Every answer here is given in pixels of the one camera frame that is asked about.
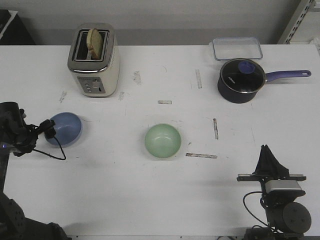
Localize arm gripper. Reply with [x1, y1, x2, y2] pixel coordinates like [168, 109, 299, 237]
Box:
[236, 144, 307, 193]
[0, 101, 56, 157]

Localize blue bowl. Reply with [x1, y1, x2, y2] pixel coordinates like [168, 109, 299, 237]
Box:
[50, 112, 83, 147]

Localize green bowl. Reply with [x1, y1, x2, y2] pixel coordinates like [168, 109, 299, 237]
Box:
[144, 123, 182, 159]

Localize cream two-slot toaster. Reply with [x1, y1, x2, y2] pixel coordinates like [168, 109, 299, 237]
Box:
[67, 23, 121, 98]

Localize dark blue saucepan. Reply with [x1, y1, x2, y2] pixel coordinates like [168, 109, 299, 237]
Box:
[217, 70, 312, 104]

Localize glass pot lid blue knob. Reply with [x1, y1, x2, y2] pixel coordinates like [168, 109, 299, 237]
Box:
[219, 58, 266, 94]

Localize toast slice in toaster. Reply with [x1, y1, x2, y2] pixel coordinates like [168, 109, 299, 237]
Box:
[86, 28, 103, 60]

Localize clear plastic container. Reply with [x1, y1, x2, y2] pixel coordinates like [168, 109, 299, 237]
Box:
[211, 37, 263, 61]

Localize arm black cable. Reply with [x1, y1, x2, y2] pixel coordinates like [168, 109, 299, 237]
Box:
[32, 134, 67, 161]
[242, 191, 273, 233]

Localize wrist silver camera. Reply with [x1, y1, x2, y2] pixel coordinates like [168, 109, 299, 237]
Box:
[265, 180, 306, 197]

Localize white slotted shelf rail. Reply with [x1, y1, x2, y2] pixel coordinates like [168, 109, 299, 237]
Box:
[277, 0, 320, 45]

